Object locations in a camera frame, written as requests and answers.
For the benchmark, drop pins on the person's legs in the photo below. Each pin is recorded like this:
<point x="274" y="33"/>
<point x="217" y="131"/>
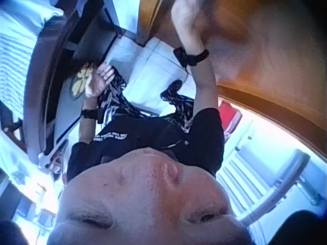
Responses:
<point x="120" y="102"/>

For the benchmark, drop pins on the brown wooden door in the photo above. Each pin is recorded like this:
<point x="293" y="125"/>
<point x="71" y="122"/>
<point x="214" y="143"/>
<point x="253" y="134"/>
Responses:
<point x="268" y="51"/>

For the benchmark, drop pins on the person's right hand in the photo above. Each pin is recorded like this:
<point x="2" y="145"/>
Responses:
<point x="186" y="28"/>

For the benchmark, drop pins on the person's left hand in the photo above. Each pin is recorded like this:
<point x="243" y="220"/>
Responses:
<point x="98" y="83"/>

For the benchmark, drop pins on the red cloth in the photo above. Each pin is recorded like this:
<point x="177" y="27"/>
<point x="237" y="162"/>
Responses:
<point x="230" y="116"/>

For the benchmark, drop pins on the black wrist band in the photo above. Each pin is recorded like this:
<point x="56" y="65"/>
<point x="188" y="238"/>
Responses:
<point x="90" y="114"/>
<point x="191" y="57"/>

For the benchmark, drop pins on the white striped cloth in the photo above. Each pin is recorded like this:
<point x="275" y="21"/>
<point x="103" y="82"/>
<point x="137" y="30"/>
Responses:
<point x="15" y="58"/>

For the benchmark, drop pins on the white metal rack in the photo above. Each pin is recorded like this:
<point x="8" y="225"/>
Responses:
<point x="260" y="173"/>

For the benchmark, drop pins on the grey mat with yellow flower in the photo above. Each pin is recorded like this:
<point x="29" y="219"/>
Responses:
<point x="78" y="84"/>

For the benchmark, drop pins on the dark wooden furniture frame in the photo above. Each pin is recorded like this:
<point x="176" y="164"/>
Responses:
<point x="51" y="63"/>

